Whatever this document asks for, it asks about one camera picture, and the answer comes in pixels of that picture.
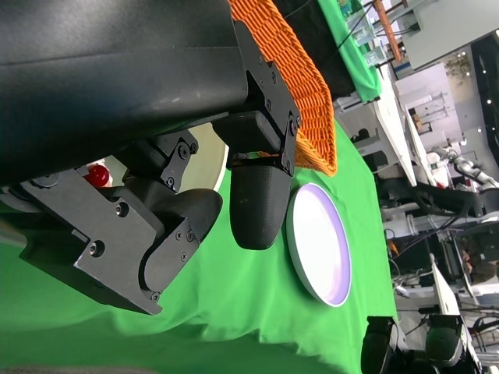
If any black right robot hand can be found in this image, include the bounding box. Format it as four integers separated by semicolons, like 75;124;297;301
360;314;481;374

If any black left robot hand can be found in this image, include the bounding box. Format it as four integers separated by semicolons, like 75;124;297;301
0;0;302;316

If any pale grey bowl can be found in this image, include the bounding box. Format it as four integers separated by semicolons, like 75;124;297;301
89;122;229;194

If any chocolate cake slice with cherry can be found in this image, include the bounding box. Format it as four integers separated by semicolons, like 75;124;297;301
83;163;116;189

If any white lavender plate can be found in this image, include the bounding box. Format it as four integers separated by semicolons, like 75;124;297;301
285;182;352;309

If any orange wicker basket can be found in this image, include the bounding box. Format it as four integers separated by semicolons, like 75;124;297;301
228;0;338;178

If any green tablecloth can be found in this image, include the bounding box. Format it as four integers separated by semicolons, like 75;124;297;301
0;116;398;374

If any black backdrop cloth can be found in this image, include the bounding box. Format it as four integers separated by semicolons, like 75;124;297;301
272;0;354;101

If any white workbench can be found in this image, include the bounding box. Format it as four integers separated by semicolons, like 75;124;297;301
373;62;432;189

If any green cloth on background table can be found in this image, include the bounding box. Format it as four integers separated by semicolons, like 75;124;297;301
317;0;381;104

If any brown wooden beam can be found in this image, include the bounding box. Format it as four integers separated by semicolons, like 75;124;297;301
372;0;405;63

